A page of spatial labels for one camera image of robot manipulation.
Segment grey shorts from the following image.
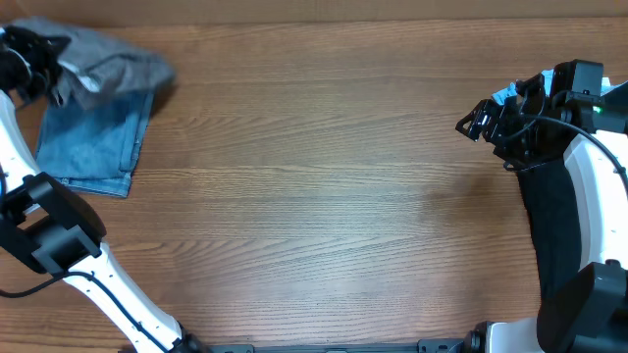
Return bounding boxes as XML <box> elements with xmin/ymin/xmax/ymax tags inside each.
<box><xmin>12</xmin><ymin>17</ymin><xmax>175</xmax><ymax>110</ymax></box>

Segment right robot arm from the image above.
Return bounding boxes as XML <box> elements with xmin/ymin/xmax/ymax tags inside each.
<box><xmin>456</xmin><ymin>60</ymin><xmax>627</xmax><ymax>352</ymax></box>

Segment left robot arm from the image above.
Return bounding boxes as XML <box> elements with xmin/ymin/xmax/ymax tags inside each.
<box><xmin>1</xmin><ymin>25</ymin><xmax>207</xmax><ymax>352</ymax></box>

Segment light blue garment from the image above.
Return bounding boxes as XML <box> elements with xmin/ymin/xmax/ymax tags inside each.
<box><xmin>492</xmin><ymin>70</ymin><xmax>619</xmax><ymax>105</ymax></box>

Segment black garment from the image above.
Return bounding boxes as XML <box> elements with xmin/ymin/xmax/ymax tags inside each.
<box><xmin>509</xmin><ymin>156</ymin><xmax>583</xmax><ymax>300</ymax></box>

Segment folded blue denim jeans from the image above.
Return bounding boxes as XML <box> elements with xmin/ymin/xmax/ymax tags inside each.
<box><xmin>35</xmin><ymin>92</ymin><xmax>154</xmax><ymax>198</ymax></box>

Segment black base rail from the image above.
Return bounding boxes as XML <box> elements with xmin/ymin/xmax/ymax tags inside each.
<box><xmin>207</xmin><ymin>334</ymin><xmax>486</xmax><ymax>353</ymax></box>

